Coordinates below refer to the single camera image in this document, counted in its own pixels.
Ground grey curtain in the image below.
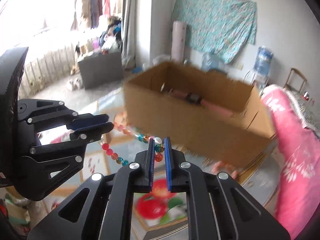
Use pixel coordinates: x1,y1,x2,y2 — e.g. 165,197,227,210
122,0,153,71

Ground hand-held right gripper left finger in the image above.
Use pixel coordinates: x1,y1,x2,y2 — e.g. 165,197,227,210
27,138,155,240

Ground teal floral wall cloth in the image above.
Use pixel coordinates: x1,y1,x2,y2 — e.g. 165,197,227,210
171,0,258,65

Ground hanging clothes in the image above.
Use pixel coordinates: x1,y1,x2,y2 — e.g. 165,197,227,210
71,0,118,32

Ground fruit print tablecloth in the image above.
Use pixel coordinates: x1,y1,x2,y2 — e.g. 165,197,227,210
37,90,278,240

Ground pink strap digital watch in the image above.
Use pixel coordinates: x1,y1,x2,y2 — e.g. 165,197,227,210
172,89,234,118

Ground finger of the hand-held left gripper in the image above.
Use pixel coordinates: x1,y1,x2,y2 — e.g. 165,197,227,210
17,99,110,132
21,122,114,202

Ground white water dispenser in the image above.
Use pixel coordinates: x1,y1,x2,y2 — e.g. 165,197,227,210
250,72,269,90

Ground pile of clothes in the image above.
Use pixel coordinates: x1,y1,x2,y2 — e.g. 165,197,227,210
99,17,123,55

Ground pair of white shoes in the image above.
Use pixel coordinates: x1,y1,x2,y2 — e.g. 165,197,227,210
67,77,83,91

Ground wooden chair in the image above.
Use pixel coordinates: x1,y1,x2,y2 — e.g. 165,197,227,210
284,67,308,91

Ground white plastic bag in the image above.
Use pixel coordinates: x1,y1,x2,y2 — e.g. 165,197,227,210
152,54,172,66

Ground brown cardboard box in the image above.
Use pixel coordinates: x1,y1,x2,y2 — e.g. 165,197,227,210
123,61,276,168

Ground multicolour glass bead bracelet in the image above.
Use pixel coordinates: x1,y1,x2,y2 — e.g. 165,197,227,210
101,121,165,166

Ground blue dispenser water bottle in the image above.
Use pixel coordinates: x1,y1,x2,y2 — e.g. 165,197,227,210
254,46,274,77

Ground grey lace cloth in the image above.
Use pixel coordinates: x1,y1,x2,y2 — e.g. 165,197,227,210
285,89,320,139

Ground grey cabinet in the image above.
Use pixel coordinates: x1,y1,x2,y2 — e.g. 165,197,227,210
77,51,123,90

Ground empty clear water bottle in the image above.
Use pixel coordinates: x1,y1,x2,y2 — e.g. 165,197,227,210
201,52,221,72

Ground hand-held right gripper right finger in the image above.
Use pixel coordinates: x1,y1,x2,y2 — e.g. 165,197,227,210
164,137,291,240

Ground balcony railing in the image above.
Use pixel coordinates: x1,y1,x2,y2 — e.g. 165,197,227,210
19,42,78,98

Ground pink paper roll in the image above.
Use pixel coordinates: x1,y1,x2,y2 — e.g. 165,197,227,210
172,21,187,62

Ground pink floral blanket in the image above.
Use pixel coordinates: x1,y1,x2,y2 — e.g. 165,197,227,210
260,84,320,239

